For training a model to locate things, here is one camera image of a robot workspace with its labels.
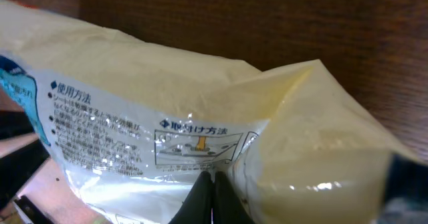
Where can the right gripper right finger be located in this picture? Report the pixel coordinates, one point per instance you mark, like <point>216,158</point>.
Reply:
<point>227,207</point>

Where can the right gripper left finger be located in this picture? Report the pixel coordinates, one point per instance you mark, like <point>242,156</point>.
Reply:
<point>196,209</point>

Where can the cream and blue snack bag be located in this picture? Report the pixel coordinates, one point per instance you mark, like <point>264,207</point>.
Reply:
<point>133,124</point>

